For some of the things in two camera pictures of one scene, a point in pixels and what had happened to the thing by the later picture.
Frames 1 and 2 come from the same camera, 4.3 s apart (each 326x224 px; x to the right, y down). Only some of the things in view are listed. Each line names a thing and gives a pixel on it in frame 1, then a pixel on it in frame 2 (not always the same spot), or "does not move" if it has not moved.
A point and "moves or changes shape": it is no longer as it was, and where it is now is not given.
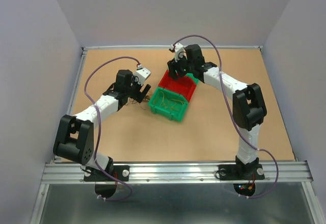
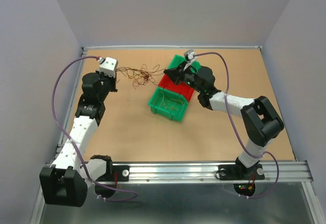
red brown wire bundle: x=146 y=99 moves or changes shape
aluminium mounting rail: x=177 y=172 does not move
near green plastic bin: x=165 y=102 does not move
